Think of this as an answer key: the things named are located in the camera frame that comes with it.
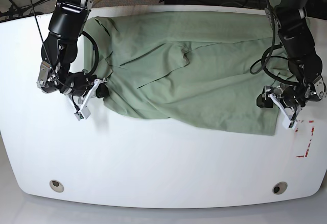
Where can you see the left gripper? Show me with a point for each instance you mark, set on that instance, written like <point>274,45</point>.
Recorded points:
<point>289,96</point>

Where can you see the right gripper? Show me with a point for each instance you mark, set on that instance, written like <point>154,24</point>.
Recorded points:
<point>79,84</point>

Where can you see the green T-shirt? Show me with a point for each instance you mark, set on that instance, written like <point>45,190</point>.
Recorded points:
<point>190,66</point>

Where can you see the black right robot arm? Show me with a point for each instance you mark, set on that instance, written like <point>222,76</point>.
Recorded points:
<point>59,50</point>

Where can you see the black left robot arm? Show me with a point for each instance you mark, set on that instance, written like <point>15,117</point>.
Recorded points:
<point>291,32</point>

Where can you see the red tape rectangle marking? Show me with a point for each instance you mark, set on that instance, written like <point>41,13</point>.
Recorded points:
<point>303,138</point>

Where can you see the right table grommet hole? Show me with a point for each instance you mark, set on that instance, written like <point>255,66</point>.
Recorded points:
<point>279,188</point>

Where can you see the table grommet hole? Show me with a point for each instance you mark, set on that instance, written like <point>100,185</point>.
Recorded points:
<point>279,188</point>
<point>56,186</point>

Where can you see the left table grommet hole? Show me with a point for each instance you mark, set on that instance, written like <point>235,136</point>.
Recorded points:
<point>56,186</point>

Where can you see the black tripod legs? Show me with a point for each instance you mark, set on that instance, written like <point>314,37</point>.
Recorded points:
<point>15,12</point>

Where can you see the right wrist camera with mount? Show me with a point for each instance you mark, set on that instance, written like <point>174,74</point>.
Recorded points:
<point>80,103</point>

